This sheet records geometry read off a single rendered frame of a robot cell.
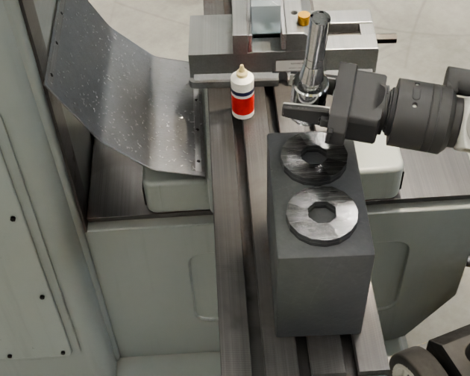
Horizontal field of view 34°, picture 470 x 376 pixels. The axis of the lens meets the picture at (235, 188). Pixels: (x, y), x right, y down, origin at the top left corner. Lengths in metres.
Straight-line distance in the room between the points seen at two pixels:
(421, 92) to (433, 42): 2.12
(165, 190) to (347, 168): 0.49
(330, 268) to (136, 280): 0.76
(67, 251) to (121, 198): 0.15
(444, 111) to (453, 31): 2.20
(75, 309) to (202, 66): 0.58
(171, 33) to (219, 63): 1.70
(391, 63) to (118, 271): 1.65
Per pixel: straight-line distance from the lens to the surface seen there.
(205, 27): 1.46
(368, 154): 1.47
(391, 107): 0.98
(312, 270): 0.95
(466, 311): 2.27
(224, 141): 1.33
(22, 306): 1.63
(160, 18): 3.19
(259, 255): 1.16
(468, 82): 1.01
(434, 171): 1.58
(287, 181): 1.01
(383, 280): 1.73
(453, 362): 1.46
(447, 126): 0.97
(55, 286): 1.57
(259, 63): 1.41
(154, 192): 1.44
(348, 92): 0.98
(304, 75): 0.96
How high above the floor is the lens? 1.85
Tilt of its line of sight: 48 degrees down
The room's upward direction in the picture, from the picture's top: 3 degrees counter-clockwise
